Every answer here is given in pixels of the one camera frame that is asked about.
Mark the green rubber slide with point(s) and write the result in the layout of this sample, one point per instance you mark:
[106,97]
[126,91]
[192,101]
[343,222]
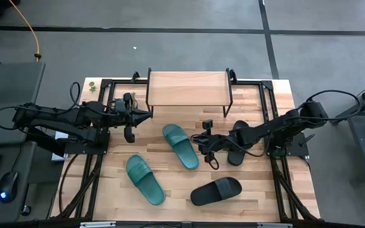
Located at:
[144,179]
[182,149]

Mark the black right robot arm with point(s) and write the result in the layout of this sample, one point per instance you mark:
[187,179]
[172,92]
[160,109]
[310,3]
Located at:
[265,128]

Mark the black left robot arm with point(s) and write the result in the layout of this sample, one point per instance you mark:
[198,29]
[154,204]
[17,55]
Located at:
[59,115]

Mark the small green leaf sprig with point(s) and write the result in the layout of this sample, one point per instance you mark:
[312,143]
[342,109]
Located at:
[92,85]

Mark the black clamp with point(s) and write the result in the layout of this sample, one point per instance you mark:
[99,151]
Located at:
[234,76]
[135,77]

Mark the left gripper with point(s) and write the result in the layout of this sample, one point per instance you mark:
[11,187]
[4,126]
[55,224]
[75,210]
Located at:
[129,134]

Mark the black rubber slide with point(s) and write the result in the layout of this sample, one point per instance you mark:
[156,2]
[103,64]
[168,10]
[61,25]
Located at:
[214,191]
[236,158]

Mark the small white box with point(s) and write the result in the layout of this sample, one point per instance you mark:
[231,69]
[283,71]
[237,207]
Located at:
[61,135]

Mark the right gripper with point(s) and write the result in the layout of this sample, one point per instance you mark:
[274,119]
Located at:
[220,144]

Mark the black computer mouse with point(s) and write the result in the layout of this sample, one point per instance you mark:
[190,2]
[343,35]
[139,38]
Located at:
[8,187]

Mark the grey raised desk shelf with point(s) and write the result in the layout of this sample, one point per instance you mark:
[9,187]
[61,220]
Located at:
[8,85]

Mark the silver metal bracket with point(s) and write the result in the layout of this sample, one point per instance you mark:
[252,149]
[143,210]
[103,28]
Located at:
[274,225]
[97,224]

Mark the grey side table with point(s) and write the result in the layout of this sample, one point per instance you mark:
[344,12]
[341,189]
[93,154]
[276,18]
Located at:
[363,133]

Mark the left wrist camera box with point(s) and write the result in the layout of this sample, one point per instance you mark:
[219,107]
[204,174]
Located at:
[120,104]

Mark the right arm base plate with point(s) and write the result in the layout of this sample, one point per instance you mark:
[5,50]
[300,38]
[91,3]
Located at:
[296,149]

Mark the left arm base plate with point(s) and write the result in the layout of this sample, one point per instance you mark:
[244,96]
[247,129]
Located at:
[100,147]

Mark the black round knob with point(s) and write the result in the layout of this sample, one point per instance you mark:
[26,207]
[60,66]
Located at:
[26,210]

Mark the wooden shelf with black frame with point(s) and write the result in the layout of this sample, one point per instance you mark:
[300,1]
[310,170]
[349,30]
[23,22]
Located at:
[189,88]

